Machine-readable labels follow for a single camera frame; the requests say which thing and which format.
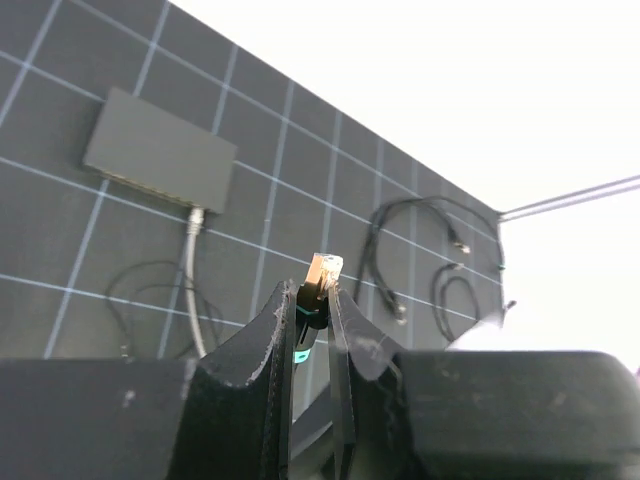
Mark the black cable with teal plug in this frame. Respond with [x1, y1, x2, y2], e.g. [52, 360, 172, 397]
[430, 262, 481, 341]

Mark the black grid mat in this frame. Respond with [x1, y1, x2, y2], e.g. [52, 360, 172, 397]
[1, 1, 503, 357]

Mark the black network switch box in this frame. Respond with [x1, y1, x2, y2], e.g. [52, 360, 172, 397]
[82, 88, 237, 214]

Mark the black ethernet cable pulled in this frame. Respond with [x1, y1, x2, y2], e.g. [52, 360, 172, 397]
[363, 197, 471, 255]

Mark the grey ethernet cable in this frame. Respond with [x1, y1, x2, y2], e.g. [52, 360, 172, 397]
[183, 205, 209, 360]

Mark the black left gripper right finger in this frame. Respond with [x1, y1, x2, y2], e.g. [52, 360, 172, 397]
[328, 286, 430, 479]

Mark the black cable bundle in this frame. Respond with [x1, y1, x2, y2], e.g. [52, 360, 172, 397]
[104, 259, 226, 362]

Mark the right aluminium corner post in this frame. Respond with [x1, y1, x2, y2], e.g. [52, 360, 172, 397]
[499, 175, 639, 223]

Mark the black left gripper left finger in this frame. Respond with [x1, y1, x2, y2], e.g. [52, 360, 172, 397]
[167, 281, 297, 479]

